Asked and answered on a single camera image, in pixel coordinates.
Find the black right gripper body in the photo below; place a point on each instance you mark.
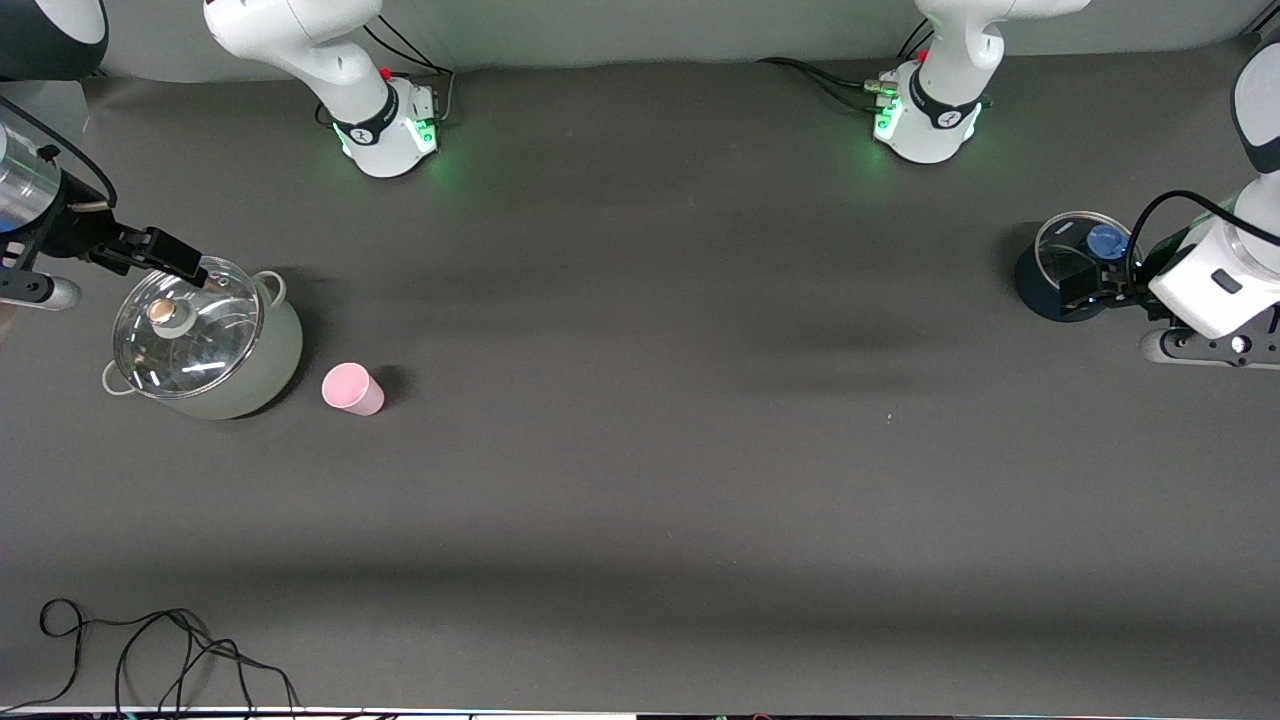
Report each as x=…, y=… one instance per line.
x=72, y=232

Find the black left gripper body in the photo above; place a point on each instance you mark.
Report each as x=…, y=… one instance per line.
x=1128, y=280

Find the pink cup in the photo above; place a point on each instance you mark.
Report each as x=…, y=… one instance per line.
x=350, y=388

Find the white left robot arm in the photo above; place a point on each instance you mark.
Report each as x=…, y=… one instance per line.
x=1220, y=280

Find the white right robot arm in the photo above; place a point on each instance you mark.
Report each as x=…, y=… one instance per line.
x=340, y=70

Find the dark blue saucepan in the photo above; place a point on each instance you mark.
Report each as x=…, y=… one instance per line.
x=1035, y=295

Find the glass lid with blue knob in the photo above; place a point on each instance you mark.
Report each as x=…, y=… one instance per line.
x=1085, y=238

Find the glass pot lid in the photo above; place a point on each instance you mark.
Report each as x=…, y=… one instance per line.
x=210, y=345

